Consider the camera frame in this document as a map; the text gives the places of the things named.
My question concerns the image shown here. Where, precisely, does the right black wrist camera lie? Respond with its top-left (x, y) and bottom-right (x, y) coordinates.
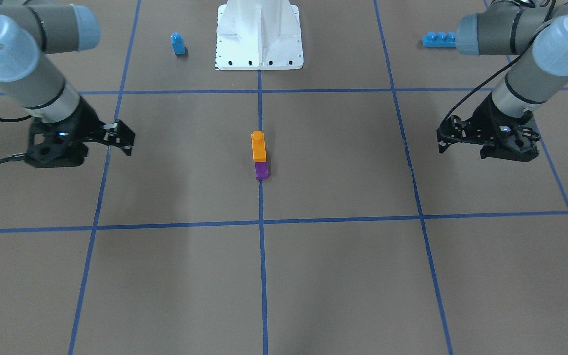
top-left (99, 120), bottom-right (136, 156)

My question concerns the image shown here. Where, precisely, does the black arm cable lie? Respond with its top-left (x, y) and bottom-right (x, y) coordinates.
top-left (437, 0), bottom-right (561, 134)

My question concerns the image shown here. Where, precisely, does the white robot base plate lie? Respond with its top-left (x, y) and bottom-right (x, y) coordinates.
top-left (215, 0), bottom-right (304, 71)

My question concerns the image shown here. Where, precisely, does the orange trapezoid block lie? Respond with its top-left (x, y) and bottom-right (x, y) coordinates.
top-left (251, 130), bottom-right (267, 163)

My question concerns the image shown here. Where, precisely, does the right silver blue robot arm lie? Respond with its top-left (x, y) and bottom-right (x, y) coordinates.
top-left (0, 0), bottom-right (102, 168)

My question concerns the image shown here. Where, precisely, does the blue four-stud brick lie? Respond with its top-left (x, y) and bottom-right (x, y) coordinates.
top-left (421, 31), bottom-right (456, 48)

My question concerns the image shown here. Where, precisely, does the small blue brick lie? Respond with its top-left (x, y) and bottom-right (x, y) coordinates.
top-left (171, 32), bottom-right (186, 55)

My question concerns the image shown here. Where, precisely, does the purple trapezoid block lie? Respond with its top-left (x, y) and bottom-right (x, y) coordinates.
top-left (254, 161), bottom-right (270, 180)

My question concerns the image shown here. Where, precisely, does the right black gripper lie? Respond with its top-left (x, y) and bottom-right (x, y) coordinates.
top-left (23, 97), bottom-right (102, 168)

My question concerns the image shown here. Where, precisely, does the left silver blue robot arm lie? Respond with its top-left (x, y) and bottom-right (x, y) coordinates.
top-left (437, 0), bottom-right (568, 162)

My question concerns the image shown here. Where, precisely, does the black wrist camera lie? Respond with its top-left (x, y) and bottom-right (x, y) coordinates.
top-left (99, 120), bottom-right (136, 156)
top-left (436, 115), bottom-right (483, 154)

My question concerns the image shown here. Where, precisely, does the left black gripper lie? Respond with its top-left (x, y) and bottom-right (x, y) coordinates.
top-left (476, 94), bottom-right (541, 162)

